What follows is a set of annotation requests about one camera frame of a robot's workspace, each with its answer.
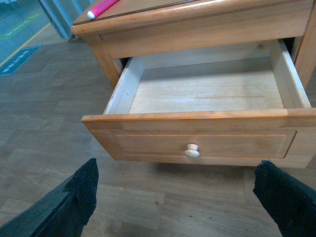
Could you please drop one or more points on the grey pleated curtain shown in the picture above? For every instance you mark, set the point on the grey pleated curtain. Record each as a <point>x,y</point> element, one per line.
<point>62,14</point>

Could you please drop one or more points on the wooden drawer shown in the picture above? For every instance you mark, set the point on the wooden drawer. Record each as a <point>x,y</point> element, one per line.
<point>228,105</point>

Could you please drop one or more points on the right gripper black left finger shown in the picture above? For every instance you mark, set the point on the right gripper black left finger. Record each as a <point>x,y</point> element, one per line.
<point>63,212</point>

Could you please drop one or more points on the green floor sign sticker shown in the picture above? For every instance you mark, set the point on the green floor sign sticker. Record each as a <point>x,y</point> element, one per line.
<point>17,60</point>

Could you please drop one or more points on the pink marker with white cap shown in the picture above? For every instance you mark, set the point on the pink marker with white cap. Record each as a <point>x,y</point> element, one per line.
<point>101,7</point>

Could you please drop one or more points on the wooden nightstand cabinet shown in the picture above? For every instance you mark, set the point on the wooden nightstand cabinet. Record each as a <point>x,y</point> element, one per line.
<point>139,27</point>

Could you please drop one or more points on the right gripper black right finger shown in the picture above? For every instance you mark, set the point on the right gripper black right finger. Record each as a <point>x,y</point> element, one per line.
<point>288,201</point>

